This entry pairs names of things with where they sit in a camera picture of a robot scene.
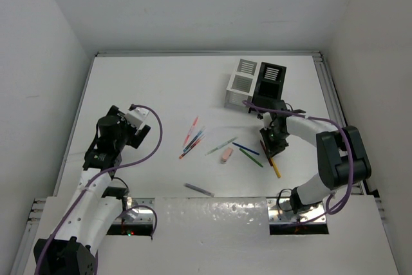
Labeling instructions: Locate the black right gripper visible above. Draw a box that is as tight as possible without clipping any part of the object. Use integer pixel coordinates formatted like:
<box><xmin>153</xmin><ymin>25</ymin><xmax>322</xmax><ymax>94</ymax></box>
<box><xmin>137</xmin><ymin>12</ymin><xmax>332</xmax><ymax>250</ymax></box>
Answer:
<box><xmin>259</xmin><ymin>125</ymin><xmax>289</xmax><ymax>158</ymax></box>

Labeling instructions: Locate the red pencil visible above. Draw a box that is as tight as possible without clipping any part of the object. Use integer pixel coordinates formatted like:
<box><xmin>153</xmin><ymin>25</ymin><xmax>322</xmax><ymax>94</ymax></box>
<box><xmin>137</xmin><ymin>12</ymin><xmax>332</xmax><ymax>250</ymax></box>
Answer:
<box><xmin>259</xmin><ymin>140</ymin><xmax>270</xmax><ymax>160</ymax></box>

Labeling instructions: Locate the yellow pencil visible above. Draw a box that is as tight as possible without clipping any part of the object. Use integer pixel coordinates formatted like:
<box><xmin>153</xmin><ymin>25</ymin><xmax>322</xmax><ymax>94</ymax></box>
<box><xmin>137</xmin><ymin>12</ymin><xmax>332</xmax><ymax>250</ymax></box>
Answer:
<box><xmin>270</xmin><ymin>158</ymin><xmax>281</xmax><ymax>178</ymax></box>

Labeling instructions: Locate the dark blue pencil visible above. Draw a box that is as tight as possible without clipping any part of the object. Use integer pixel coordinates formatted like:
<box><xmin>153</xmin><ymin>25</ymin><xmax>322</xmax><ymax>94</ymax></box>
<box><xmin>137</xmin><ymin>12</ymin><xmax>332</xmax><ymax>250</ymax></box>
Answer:
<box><xmin>232</xmin><ymin>142</ymin><xmax>260</xmax><ymax>156</ymax></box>

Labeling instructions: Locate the green pencil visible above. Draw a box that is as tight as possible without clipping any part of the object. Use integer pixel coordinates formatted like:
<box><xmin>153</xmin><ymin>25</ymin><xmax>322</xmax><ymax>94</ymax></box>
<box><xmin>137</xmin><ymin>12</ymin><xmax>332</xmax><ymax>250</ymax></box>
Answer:
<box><xmin>239</xmin><ymin>148</ymin><xmax>263</xmax><ymax>168</ymax></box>

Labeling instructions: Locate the white green pen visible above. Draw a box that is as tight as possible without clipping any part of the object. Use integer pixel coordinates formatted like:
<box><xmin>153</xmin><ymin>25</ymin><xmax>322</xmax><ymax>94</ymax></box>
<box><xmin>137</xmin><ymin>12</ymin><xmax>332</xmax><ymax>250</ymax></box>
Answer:
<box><xmin>205</xmin><ymin>137</ymin><xmax>238</xmax><ymax>156</ymax></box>

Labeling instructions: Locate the pink eraser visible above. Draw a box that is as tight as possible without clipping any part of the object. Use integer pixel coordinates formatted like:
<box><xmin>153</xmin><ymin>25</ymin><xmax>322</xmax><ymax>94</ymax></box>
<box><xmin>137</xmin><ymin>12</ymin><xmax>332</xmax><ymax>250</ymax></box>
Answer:
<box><xmin>221</xmin><ymin>147</ymin><xmax>233</xmax><ymax>164</ymax></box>

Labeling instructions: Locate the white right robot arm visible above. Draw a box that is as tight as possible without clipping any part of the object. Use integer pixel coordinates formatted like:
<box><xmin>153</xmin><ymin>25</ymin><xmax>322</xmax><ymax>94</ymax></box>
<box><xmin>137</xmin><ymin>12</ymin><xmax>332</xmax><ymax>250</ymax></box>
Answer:
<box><xmin>246</xmin><ymin>100</ymin><xmax>371</xmax><ymax>215</ymax></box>

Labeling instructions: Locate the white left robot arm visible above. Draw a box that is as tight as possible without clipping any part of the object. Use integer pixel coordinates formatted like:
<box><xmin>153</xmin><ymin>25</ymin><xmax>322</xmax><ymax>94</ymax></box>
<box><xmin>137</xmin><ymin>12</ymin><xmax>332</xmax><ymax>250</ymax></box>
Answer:
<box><xmin>33</xmin><ymin>104</ymin><xmax>155</xmax><ymax>274</ymax></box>

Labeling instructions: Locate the black slotted container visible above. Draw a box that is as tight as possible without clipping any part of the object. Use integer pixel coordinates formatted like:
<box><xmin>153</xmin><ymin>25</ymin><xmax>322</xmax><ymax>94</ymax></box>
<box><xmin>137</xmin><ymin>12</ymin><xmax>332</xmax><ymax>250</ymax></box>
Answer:
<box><xmin>252</xmin><ymin>62</ymin><xmax>286</xmax><ymax>109</ymax></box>

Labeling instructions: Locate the orange tipped red pen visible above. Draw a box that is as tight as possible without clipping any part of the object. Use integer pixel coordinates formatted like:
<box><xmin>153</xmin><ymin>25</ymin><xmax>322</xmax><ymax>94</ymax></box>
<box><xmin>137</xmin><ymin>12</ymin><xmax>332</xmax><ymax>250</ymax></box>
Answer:
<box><xmin>178</xmin><ymin>138</ymin><xmax>204</xmax><ymax>160</ymax></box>

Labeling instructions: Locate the red clear pen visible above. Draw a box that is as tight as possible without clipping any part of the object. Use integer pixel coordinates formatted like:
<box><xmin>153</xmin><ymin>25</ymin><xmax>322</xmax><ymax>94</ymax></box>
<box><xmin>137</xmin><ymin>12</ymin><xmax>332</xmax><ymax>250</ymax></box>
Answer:
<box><xmin>183</xmin><ymin>116</ymin><xmax>199</xmax><ymax>147</ymax></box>

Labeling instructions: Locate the dark blue red pen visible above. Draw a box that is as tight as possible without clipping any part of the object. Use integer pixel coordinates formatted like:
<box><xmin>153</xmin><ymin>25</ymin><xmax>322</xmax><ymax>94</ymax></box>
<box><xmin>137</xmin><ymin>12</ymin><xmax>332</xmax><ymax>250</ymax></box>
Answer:
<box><xmin>182</xmin><ymin>135</ymin><xmax>205</xmax><ymax>156</ymax></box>

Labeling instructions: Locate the white slotted container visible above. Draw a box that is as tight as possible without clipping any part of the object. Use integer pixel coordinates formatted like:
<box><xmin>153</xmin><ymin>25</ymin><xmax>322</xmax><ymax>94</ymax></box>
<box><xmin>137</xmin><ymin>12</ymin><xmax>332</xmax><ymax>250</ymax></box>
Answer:
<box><xmin>224</xmin><ymin>59</ymin><xmax>259</xmax><ymax>112</ymax></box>

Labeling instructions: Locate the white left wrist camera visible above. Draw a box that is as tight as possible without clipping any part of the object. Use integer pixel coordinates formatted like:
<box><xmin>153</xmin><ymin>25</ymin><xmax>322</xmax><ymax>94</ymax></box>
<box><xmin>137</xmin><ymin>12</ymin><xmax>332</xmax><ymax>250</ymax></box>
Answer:
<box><xmin>125</xmin><ymin>105</ymin><xmax>150</xmax><ymax>129</ymax></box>

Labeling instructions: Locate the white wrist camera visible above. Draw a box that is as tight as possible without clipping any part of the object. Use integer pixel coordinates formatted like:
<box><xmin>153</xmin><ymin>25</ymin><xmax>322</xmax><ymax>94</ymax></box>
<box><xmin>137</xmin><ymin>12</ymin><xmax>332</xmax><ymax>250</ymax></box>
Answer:
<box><xmin>263</xmin><ymin>112</ymin><xmax>274</xmax><ymax>130</ymax></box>
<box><xmin>125</xmin><ymin>105</ymin><xmax>150</xmax><ymax>129</ymax></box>

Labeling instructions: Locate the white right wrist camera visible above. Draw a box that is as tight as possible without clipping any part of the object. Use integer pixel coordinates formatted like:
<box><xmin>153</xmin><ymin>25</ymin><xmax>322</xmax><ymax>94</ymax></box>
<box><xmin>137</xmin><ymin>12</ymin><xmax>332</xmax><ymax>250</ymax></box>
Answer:
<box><xmin>263</xmin><ymin>112</ymin><xmax>274</xmax><ymax>130</ymax></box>

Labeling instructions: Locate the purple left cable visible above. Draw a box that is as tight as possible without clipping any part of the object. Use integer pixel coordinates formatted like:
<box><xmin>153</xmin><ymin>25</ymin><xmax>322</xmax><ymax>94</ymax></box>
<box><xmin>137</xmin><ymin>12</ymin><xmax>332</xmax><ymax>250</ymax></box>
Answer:
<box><xmin>33</xmin><ymin>104</ymin><xmax>164</xmax><ymax>275</ymax></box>

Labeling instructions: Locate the purple cable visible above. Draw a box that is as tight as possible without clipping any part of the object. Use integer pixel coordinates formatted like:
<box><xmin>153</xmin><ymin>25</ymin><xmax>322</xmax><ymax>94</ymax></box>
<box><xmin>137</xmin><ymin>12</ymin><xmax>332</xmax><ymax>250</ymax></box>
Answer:
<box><xmin>33</xmin><ymin>104</ymin><xmax>164</xmax><ymax>275</ymax></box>
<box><xmin>241</xmin><ymin>99</ymin><xmax>355</xmax><ymax>216</ymax></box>

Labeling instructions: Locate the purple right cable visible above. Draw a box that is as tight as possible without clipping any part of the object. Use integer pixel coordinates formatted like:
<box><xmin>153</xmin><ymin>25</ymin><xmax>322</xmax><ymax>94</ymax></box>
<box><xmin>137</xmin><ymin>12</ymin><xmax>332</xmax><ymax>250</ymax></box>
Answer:
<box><xmin>241</xmin><ymin>99</ymin><xmax>355</xmax><ymax>216</ymax></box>

